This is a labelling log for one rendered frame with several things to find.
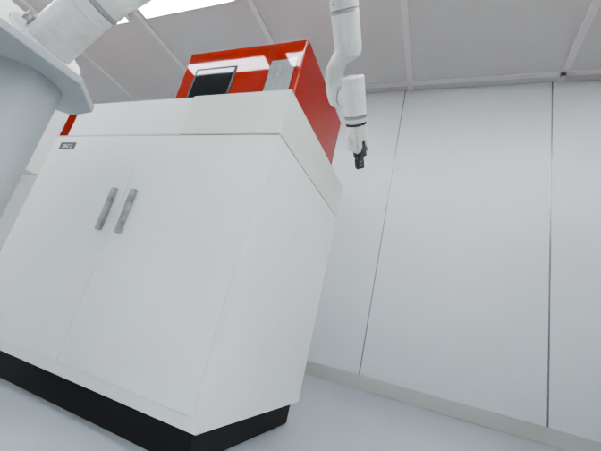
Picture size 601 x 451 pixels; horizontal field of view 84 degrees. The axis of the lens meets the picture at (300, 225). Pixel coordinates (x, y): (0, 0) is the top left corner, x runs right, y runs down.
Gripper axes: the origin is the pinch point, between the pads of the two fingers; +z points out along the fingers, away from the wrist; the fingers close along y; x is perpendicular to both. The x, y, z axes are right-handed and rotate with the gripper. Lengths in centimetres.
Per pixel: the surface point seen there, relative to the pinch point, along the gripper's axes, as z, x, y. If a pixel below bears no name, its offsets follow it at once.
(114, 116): -32, -81, -26
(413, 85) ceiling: 8, 151, -182
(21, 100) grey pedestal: -43, -94, 9
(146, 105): -34, -69, -19
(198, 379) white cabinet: 17, -71, 58
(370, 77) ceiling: -4, 117, -202
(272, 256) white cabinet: 6, -46, 34
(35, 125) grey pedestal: -37, -94, 9
